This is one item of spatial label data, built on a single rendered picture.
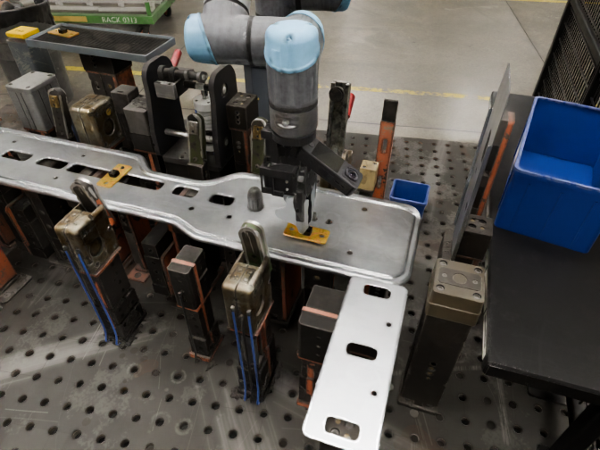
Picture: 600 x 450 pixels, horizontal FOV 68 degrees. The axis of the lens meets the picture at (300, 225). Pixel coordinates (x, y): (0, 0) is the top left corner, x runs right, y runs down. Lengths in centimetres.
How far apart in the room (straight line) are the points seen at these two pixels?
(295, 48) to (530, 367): 54
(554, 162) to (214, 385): 88
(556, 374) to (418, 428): 36
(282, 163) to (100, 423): 63
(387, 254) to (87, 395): 68
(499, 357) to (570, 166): 56
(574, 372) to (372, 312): 29
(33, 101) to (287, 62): 81
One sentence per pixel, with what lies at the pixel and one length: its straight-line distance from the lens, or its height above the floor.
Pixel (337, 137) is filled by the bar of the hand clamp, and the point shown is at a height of 110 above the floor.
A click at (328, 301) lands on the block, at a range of 77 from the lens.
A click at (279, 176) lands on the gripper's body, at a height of 115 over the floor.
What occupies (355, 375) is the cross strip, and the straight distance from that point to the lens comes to 67.
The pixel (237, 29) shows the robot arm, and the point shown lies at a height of 135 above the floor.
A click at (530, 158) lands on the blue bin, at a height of 103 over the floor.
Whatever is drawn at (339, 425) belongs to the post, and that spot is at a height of 99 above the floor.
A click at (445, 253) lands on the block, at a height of 100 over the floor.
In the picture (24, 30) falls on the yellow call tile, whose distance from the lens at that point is 155.
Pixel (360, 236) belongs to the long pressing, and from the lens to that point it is 86.
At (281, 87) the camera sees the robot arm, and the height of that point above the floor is 131.
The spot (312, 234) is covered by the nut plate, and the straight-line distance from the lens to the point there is 84.
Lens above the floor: 158
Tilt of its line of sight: 42 degrees down
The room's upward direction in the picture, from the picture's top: straight up
